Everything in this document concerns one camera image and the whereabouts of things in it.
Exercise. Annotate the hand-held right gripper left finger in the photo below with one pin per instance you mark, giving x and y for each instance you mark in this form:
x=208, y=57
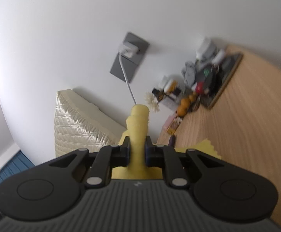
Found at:
x=126, y=153

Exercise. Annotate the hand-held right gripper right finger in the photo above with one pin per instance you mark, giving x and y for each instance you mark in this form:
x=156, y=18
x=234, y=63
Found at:
x=148, y=153

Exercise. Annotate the yellow cleaning cloth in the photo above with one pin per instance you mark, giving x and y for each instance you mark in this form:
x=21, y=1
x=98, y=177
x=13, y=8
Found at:
x=138, y=130

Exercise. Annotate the white plastic container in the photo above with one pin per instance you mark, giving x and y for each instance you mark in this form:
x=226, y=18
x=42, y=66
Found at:
x=204, y=46

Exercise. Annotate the small dark purple tube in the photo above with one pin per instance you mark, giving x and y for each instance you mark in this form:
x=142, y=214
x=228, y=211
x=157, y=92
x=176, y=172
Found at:
x=172, y=141

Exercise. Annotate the pink flat box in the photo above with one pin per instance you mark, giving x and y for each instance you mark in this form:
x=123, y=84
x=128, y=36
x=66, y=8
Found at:
x=170, y=123

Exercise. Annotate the white artificial flower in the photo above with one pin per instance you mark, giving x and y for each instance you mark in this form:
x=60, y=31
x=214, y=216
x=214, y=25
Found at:
x=152, y=101

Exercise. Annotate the orange fruit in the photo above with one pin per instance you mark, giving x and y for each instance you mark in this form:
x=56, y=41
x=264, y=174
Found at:
x=181, y=111
x=192, y=97
x=184, y=103

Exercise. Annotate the cream quilted headboard cushion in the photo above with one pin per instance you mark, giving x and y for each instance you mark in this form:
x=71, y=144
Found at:
x=82, y=123

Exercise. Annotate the white and yellow bottle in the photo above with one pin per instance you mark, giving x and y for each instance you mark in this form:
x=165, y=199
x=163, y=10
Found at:
x=168, y=84

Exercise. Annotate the red apple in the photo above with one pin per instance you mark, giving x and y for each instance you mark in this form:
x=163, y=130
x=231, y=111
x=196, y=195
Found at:
x=199, y=87

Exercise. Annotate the grey patterned pouch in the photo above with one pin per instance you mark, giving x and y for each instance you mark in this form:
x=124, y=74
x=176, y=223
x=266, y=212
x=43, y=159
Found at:
x=190, y=72

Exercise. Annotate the black round lid green mark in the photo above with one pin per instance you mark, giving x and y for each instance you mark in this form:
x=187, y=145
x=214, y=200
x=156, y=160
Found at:
x=206, y=74

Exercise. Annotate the white charger plug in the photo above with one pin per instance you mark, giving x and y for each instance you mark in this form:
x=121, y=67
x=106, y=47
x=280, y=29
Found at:
x=128, y=49

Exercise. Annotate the dark tray with wooden rim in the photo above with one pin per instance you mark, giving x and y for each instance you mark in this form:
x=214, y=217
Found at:
x=224, y=82

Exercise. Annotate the blue ribbed fabric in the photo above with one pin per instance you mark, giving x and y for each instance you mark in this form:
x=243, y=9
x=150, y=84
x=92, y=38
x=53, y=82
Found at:
x=7, y=174

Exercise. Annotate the grey wall outlet plate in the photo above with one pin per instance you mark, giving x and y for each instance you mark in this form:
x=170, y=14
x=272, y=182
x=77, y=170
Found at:
x=130, y=65

